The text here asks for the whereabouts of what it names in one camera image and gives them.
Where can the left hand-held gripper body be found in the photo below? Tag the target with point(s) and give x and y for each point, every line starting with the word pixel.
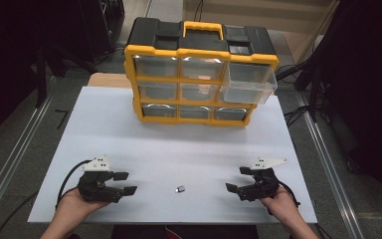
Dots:
pixel 96 190

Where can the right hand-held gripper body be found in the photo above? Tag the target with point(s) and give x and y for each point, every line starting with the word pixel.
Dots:
pixel 262 186

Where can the small silver metal part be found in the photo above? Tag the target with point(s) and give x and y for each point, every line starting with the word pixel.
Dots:
pixel 180 189

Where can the clear plastic drawer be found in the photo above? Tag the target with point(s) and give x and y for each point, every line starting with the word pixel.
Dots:
pixel 248 87

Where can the person's left hand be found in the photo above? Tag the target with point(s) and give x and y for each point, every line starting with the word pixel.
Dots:
pixel 74 207

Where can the person's right hand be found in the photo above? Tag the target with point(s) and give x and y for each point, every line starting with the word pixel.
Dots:
pixel 282 205

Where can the person's dark clothing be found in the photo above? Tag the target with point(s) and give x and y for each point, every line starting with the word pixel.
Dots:
pixel 185 232

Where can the black tape floor mark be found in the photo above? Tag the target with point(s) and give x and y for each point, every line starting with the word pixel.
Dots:
pixel 62 118

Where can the grid of clear closed drawers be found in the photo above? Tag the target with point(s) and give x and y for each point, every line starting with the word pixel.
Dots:
pixel 157 90

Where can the black tripod stand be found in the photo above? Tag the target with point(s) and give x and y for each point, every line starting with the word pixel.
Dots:
pixel 41 73

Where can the black stand with curtain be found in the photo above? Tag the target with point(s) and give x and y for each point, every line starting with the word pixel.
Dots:
pixel 351 66

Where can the yellow black organizer cabinet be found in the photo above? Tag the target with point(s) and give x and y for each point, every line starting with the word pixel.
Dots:
pixel 165 35

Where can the metal floor rail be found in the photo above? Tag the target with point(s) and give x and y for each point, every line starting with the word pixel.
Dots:
pixel 11 162
pixel 331 166

